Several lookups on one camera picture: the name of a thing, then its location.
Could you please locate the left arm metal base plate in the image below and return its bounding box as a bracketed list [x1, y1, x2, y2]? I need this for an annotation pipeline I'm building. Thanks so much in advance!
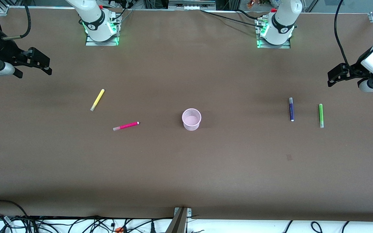
[255, 16, 291, 49]

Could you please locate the metal table edge bracket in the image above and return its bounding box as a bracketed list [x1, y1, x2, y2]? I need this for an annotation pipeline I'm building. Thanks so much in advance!
[165, 207, 192, 233]

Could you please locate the pink mesh pen holder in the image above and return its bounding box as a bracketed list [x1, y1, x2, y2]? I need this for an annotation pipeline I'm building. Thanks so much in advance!
[182, 108, 202, 131]

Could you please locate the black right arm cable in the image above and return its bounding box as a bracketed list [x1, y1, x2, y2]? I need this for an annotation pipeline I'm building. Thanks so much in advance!
[0, 0, 32, 41]

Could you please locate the yellow highlighter pen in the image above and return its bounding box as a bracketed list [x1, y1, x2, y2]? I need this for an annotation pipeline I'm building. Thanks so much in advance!
[90, 89, 105, 112]

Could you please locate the tangle of black floor cables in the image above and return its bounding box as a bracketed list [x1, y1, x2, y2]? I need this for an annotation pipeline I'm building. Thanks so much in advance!
[0, 214, 174, 233]

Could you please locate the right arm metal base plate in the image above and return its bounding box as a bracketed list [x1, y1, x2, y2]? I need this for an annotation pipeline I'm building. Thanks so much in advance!
[85, 12, 120, 46]

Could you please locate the black cable across table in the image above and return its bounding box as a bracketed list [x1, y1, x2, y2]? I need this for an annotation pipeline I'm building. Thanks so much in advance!
[200, 9, 265, 28]

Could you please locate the pink highlighter pen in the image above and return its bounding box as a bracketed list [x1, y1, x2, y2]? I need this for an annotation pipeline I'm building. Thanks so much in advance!
[113, 121, 140, 131]

